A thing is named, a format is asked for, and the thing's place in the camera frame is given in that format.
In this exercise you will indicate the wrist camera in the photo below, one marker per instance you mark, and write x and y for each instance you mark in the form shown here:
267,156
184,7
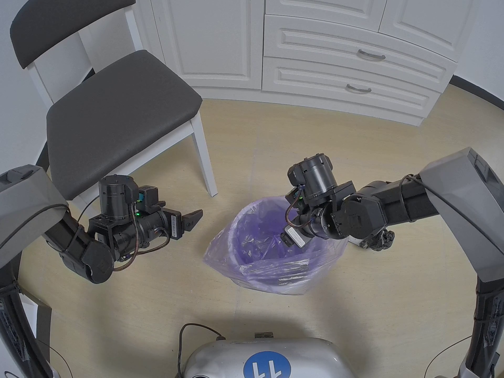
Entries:
292,197
149,197

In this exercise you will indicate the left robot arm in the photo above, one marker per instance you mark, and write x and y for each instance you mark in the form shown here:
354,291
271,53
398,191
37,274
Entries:
31,195

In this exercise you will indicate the purple plastic bag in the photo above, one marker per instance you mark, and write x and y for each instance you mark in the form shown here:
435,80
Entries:
220,252

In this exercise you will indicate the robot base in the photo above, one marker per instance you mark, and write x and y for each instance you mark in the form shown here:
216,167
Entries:
315,356

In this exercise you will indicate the crumpled white paper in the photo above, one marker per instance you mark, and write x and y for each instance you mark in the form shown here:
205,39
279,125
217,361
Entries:
354,241

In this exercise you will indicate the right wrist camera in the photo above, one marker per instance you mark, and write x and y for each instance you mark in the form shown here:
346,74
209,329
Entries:
292,197

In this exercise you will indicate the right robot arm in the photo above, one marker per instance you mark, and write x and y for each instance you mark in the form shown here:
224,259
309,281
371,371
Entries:
452,187

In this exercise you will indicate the white trash bin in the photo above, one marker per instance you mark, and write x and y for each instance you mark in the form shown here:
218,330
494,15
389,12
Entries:
252,280

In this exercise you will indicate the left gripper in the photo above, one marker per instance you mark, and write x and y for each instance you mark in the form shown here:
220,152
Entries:
165,225

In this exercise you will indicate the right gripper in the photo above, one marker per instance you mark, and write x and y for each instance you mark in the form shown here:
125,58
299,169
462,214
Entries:
311,226

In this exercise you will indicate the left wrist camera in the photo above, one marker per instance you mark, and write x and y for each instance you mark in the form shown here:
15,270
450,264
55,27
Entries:
149,197

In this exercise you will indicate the white chair dark grey seat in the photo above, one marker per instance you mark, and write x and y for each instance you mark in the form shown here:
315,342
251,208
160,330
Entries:
118,120

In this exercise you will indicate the crumpled black plastic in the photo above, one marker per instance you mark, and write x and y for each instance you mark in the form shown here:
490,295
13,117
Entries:
380,243

